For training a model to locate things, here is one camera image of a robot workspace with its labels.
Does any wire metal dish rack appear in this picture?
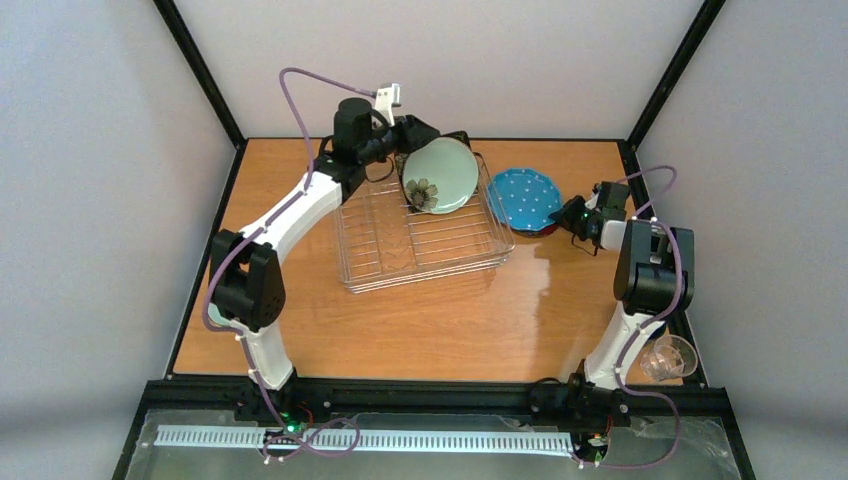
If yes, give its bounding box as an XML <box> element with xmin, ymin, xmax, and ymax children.
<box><xmin>332</xmin><ymin>152</ymin><xmax>515</xmax><ymax>294</ymax></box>

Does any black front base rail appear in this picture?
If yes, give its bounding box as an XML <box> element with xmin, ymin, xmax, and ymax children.
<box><xmin>114</xmin><ymin>375</ymin><xmax>754</xmax><ymax>479</ymax></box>

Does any white slotted cable duct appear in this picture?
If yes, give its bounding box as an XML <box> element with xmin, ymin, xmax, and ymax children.
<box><xmin>152</xmin><ymin>425</ymin><xmax>573</xmax><ymax>457</ymax></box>

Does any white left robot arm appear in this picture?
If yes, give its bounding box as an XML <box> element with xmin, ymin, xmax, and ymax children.
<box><xmin>203</xmin><ymin>98</ymin><xmax>441</xmax><ymax>391</ymax></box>

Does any black frame post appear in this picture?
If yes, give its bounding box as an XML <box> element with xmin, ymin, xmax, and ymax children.
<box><xmin>627</xmin><ymin>0</ymin><xmax>726</xmax><ymax>152</ymax></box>
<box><xmin>153</xmin><ymin>0</ymin><xmax>247</xmax><ymax>149</ymax></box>

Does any blue polka dot plate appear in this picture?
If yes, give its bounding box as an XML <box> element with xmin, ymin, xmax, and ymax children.
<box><xmin>486</xmin><ymin>167</ymin><xmax>564</xmax><ymax>233</ymax></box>

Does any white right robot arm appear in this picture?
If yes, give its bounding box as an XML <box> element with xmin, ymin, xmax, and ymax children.
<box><xmin>549</xmin><ymin>181</ymin><xmax>695</xmax><ymax>418</ymax></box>

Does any black frame post right rear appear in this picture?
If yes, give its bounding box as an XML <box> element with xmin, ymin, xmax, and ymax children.
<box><xmin>627</xmin><ymin>0</ymin><xmax>726</xmax><ymax>152</ymax></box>

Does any dark red plate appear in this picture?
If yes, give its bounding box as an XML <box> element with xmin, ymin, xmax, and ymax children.
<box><xmin>513</xmin><ymin>224</ymin><xmax>559</xmax><ymax>238</ymax></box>

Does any light green round plate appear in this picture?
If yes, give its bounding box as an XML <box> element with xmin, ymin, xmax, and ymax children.
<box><xmin>401</xmin><ymin>137</ymin><xmax>479</xmax><ymax>215</ymax></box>

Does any black frame post left rear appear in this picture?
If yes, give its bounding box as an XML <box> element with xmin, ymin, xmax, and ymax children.
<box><xmin>153</xmin><ymin>0</ymin><xmax>247</xmax><ymax>149</ymax></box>

